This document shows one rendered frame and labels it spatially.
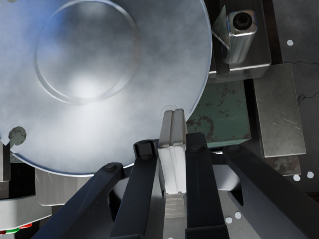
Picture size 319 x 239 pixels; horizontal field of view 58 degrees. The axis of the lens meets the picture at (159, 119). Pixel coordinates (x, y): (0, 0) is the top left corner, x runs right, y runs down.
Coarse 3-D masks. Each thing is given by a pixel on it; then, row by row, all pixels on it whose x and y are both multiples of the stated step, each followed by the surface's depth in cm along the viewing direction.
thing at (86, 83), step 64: (0, 0) 36; (64, 0) 35; (128, 0) 34; (192, 0) 33; (0, 64) 35; (64, 64) 33; (128, 64) 32; (192, 64) 32; (0, 128) 34; (64, 128) 33; (128, 128) 32
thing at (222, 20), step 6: (222, 12) 31; (216, 18) 31; (222, 18) 31; (216, 24) 31; (222, 24) 31; (216, 30) 31; (222, 30) 31; (216, 36) 31; (222, 36) 31; (228, 36) 31; (222, 42) 31; (228, 42) 31; (228, 48) 31
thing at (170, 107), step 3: (168, 105) 31; (171, 105) 31; (174, 105) 31; (165, 108) 31; (168, 108) 31; (171, 108) 31; (174, 108) 31; (177, 108) 31; (162, 111) 31; (162, 114) 31; (162, 117) 31; (162, 120) 31
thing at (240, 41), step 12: (240, 12) 30; (252, 12) 30; (228, 24) 30; (240, 24) 30; (252, 24) 30; (240, 36) 30; (252, 36) 31; (240, 48) 34; (228, 60) 37; (240, 60) 38
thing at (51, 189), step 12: (36, 168) 33; (36, 180) 32; (48, 180) 32; (60, 180) 32; (72, 180) 32; (84, 180) 32; (36, 192) 32; (48, 192) 32; (60, 192) 32; (72, 192) 32; (48, 204) 32; (60, 204) 32
